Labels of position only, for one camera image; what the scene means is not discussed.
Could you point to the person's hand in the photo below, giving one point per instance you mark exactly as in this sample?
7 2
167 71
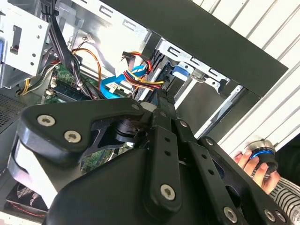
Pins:
248 166

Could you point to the hard disk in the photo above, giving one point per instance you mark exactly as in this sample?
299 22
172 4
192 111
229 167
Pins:
180 71

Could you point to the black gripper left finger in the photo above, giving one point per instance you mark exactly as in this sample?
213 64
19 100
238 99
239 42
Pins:
70 117

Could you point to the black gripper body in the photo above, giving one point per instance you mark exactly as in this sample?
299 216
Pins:
105 199

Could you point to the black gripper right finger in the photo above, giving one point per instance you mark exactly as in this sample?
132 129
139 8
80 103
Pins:
206 168

